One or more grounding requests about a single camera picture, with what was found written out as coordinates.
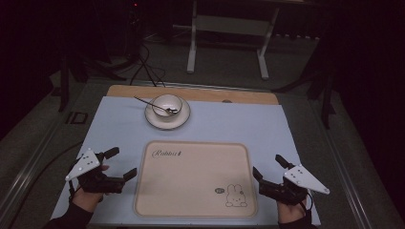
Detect metal spoon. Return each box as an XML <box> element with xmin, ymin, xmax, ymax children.
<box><xmin>133</xmin><ymin>95</ymin><xmax>180</xmax><ymax>115</ymax></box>

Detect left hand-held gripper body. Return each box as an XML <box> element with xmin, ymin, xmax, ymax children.
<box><xmin>65</xmin><ymin>147</ymin><xmax>126</xmax><ymax>195</ymax></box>

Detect dark cable on floor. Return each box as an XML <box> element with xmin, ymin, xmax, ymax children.
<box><xmin>6</xmin><ymin>141</ymin><xmax>84</xmax><ymax>220</ymax></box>

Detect white saucer with dark rim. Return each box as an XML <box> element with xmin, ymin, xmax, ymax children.
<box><xmin>144</xmin><ymin>98</ymin><xmax>191</xmax><ymax>131</ymax></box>

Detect black floor socket box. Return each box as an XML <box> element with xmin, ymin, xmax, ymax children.
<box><xmin>65</xmin><ymin>111</ymin><xmax>89</xmax><ymax>126</ymax></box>

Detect black stand leg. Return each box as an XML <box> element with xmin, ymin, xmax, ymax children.
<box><xmin>57</xmin><ymin>52</ymin><xmax>72</xmax><ymax>113</ymax></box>
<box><xmin>319</xmin><ymin>71</ymin><xmax>337</xmax><ymax>130</ymax></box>

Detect beige placemat with rabbit print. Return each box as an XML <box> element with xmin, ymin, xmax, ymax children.
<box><xmin>133</xmin><ymin>139</ymin><xmax>259</xmax><ymax>219</ymax></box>

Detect light blue table mat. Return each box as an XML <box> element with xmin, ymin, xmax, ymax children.
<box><xmin>50</xmin><ymin>95</ymin><xmax>322</xmax><ymax>227</ymax></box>

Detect white ceramic bowl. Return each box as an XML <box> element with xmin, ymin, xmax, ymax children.
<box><xmin>151</xmin><ymin>94</ymin><xmax>183</xmax><ymax>119</ymax></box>

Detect dark device with red light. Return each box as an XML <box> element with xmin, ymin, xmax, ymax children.
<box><xmin>126</xmin><ymin>0</ymin><xmax>142</xmax><ymax>36</ymax></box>

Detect black floor cables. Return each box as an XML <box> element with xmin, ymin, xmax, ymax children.
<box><xmin>128</xmin><ymin>41</ymin><xmax>167</xmax><ymax>89</ymax></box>

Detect white metal stand frame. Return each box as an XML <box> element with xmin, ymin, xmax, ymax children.
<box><xmin>185</xmin><ymin>0</ymin><xmax>281</xmax><ymax>81</ymax></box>

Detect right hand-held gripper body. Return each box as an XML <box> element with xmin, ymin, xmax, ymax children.
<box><xmin>258</xmin><ymin>161</ymin><xmax>330</xmax><ymax>206</ymax></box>

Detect person's right hand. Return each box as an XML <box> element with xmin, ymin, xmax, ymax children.
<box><xmin>276</xmin><ymin>196</ymin><xmax>309</xmax><ymax>225</ymax></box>

